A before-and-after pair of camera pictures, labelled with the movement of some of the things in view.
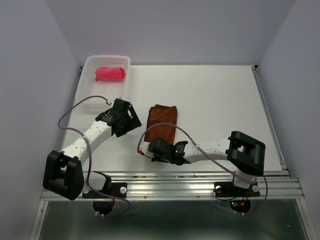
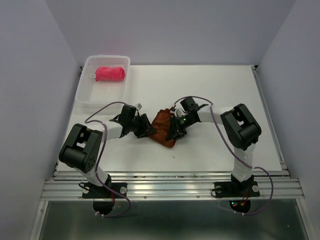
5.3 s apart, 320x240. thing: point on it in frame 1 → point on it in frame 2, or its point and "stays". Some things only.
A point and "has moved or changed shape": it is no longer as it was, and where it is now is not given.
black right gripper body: x=163 y=158 → x=185 y=120
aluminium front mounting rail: x=272 y=186 stays
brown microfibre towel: x=159 y=114 has moved or changed shape
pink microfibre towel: x=109 y=74 stays
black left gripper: x=134 y=123 → x=146 y=126
